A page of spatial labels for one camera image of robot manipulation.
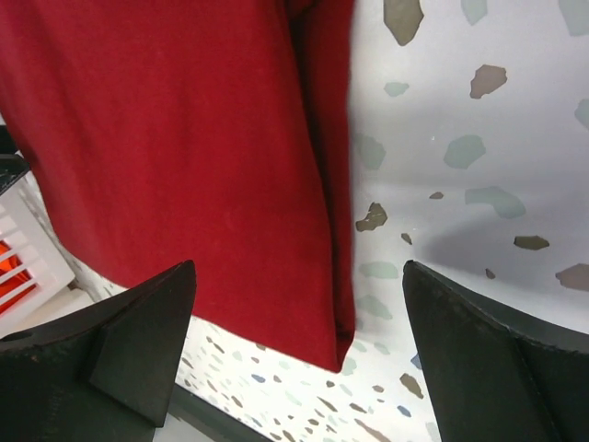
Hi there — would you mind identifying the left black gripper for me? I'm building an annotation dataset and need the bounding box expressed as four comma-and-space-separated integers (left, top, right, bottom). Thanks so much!
0, 122, 30, 192

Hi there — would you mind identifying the orange t-shirt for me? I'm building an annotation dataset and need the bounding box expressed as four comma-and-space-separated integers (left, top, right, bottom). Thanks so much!
1, 241, 37, 312

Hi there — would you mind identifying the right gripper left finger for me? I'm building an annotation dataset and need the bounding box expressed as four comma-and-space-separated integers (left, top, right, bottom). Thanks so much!
1, 261, 196, 442

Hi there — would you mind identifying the white plastic laundry basket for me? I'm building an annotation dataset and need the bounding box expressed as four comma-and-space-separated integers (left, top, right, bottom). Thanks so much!
1, 176, 75, 334

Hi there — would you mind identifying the dark red t-shirt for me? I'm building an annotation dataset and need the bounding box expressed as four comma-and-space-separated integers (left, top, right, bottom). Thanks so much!
1, 1, 355, 372

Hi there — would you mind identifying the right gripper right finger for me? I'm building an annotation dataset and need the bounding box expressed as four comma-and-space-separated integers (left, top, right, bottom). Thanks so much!
402, 261, 588, 442

